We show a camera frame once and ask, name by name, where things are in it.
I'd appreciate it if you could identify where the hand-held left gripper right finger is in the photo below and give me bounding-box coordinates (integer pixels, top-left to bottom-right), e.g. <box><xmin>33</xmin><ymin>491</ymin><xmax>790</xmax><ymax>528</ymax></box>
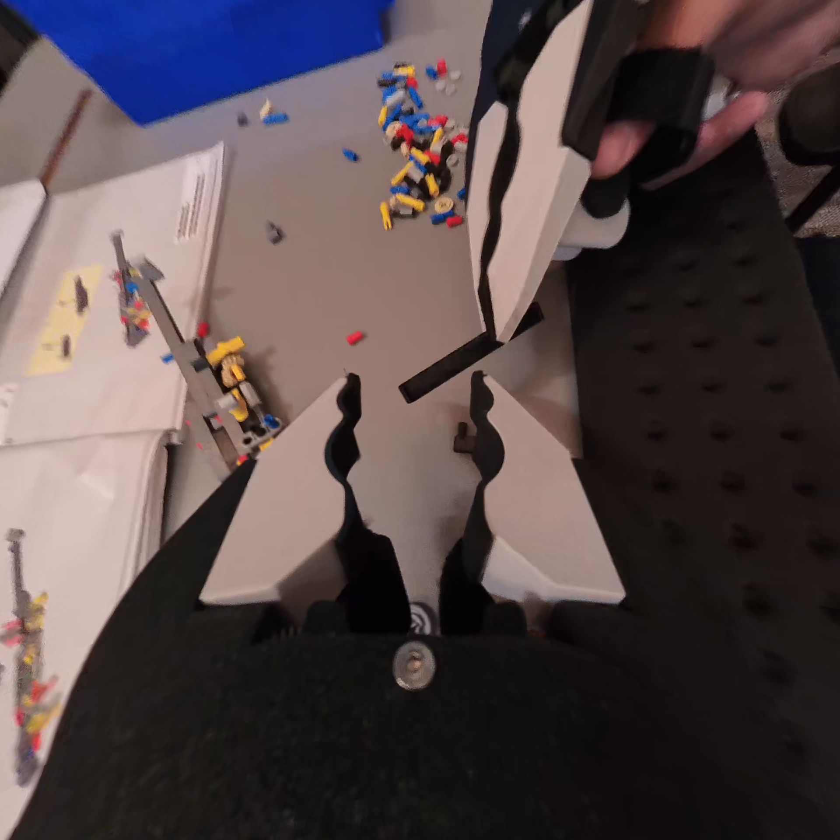
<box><xmin>459</xmin><ymin>371</ymin><xmax>629</xmax><ymax>605</ymax></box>

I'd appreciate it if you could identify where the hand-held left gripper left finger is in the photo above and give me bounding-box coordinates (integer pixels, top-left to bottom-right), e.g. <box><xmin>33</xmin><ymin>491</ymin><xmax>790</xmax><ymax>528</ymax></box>
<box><xmin>199</xmin><ymin>373</ymin><xmax>363</xmax><ymax>605</ymax></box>

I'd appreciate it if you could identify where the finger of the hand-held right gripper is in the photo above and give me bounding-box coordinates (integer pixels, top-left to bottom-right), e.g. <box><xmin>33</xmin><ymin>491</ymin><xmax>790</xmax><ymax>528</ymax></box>
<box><xmin>465</xmin><ymin>101</ymin><xmax>522</xmax><ymax>339</ymax></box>
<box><xmin>489</xmin><ymin>121</ymin><xmax>593</xmax><ymax>345</ymax></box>

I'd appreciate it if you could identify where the multicoloured lego chassis assembly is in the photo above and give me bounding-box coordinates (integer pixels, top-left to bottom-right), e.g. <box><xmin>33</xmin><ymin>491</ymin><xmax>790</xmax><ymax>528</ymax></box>
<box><xmin>107</xmin><ymin>228</ymin><xmax>284</xmax><ymax>472</ymax></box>

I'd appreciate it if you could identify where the black lego beam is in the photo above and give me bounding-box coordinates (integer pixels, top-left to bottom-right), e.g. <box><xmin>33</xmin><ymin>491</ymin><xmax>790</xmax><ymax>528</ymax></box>
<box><xmin>398</xmin><ymin>303</ymin><xmax>546</xmax><ymax>404</ymax></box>

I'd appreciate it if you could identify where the pile of small colourful lego pins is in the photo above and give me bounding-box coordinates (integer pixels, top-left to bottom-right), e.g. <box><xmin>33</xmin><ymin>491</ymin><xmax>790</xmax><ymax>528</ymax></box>
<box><xmin>375</xmin><ymin>58</ymin><xmax>471</xmax><ymax>232</ymax></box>

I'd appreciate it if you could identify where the open lego instruction booklet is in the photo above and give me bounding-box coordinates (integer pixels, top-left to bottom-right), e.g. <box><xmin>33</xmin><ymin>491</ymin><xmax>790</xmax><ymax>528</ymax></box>
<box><xmin>0</xmin><ymin>141</ymin><xmax>229</xmax><ymax>798</ymax></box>

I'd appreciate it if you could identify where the person's right hand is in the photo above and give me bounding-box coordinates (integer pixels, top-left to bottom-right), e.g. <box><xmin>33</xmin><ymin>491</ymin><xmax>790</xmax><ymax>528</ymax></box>
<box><xmin>592</xmin><ymin>0</ymin><xmax>840</xmax><ymax>193</ymax></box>

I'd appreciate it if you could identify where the black dimpled floor mat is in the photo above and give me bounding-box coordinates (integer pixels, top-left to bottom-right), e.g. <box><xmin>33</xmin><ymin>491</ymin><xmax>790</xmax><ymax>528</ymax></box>
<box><xmin>566</xmin><ymin>125</ymin><xmax>840</xmax><ymax>840</ymax></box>

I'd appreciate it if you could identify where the blue plastic bin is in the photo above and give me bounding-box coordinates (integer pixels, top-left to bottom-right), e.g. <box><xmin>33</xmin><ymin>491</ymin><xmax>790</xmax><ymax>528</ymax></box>
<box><xmin>7</xmin><ymin>0</ymin><xmax>396</xmax><ymax>127</ymax></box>

